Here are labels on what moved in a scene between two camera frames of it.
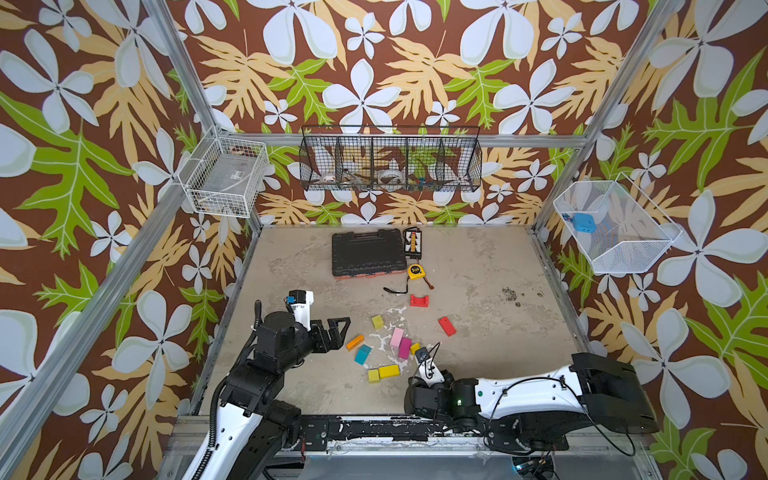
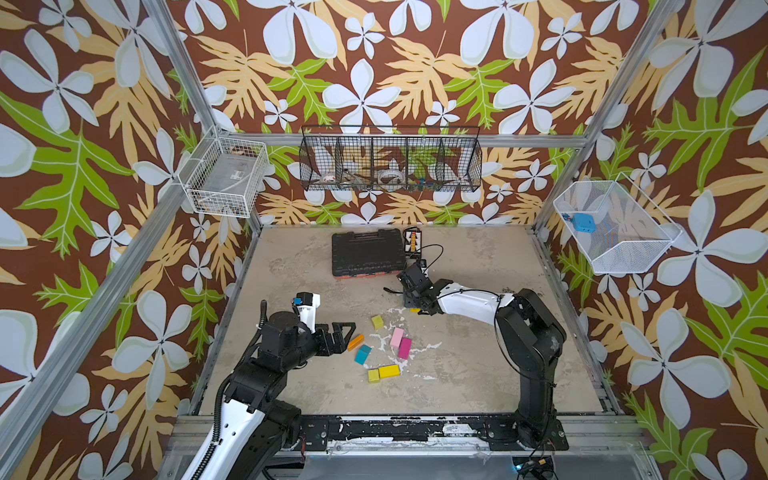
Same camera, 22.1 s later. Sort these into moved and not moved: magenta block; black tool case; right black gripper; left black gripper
Moved: right black gripper
Not moved: black tool case; magenta block; left black gripper
